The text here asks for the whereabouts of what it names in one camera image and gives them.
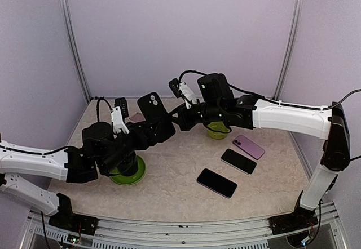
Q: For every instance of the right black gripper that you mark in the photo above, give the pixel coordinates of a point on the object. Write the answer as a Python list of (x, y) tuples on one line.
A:
[(185, 121)]

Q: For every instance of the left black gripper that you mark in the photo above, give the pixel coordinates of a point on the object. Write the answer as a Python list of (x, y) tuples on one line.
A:
[(151, 138)]

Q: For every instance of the black phone case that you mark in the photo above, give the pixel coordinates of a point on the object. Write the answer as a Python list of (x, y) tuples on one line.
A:
[(153, 110)]

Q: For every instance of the purple phone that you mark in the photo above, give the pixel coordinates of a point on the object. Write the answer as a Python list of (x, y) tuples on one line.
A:
[(248, 146)]

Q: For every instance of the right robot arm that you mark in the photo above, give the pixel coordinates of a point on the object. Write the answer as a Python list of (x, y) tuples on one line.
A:
[(252, 110)]

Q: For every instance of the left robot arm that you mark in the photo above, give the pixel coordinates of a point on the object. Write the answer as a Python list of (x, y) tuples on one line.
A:
[(103, 150)]

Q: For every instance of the pink phone case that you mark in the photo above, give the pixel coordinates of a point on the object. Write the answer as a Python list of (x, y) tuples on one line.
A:
[(137, 117)]

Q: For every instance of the black phone middle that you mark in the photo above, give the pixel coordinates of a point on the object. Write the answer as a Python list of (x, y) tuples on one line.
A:
[(239, 161)]

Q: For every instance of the black phone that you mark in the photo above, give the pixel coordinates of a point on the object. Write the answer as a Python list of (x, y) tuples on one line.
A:
[(217, 183), (239, 161)]

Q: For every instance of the black phone front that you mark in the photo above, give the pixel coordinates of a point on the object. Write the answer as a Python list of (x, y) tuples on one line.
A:
[(217, 183)]

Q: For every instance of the dark green mug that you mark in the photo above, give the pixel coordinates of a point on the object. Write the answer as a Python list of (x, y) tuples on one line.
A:
[(128, 167)]

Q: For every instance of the green bowl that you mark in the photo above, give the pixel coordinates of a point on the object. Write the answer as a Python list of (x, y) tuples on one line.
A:
[(217, 130)]

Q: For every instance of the green plate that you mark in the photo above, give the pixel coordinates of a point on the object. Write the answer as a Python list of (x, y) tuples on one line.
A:
[(130, 180)]

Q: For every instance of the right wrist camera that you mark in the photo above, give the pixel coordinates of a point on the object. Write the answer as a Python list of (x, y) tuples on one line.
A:
[(181, 90)]

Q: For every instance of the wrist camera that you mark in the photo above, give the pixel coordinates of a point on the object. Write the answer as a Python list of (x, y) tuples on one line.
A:
[(181, 90), (118, 115)]

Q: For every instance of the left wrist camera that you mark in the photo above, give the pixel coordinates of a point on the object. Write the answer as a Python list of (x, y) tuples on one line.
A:
[(118, 115)]

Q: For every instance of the aluminium front rail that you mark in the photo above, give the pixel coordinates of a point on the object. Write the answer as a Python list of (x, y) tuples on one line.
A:
[(122, 233)]

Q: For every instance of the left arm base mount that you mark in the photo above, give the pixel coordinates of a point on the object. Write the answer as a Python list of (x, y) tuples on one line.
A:
[(66, 219)]

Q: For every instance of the right aluminium frame post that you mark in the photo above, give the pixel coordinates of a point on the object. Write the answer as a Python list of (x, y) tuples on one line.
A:
[(289, 48)]

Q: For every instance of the aluminium frame post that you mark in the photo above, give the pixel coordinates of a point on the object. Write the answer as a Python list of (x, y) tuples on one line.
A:
[(74, 50), (289, 48)]

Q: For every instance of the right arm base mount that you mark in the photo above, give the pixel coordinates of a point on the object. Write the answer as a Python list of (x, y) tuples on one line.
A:
[(300, 218)]

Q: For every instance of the left aluminium frame post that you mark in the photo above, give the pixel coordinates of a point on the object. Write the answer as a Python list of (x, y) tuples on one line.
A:
[(74, 50)]

